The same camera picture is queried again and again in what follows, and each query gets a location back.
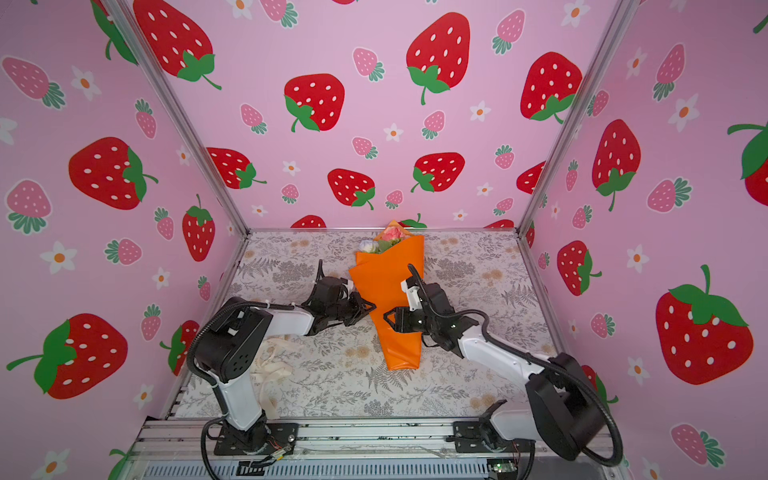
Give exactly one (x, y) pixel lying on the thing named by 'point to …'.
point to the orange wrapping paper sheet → (380, 276)
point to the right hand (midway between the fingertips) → (388, 315)
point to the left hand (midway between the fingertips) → (378, 305)
